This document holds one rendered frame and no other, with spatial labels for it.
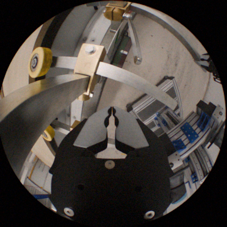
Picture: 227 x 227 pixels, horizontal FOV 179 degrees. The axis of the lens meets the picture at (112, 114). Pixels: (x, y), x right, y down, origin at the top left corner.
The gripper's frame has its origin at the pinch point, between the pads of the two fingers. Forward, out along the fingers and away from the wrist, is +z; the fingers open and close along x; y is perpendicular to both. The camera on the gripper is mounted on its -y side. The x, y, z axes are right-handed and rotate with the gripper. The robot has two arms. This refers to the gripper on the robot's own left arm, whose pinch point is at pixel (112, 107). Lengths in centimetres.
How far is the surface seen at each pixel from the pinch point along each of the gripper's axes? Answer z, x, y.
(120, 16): 6.6, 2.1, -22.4
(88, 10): 22, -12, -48
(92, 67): 4.9, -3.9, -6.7
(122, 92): 91, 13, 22
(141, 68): 91, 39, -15
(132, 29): 1.7, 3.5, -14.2
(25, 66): 1.7, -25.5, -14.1
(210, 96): 66, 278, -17
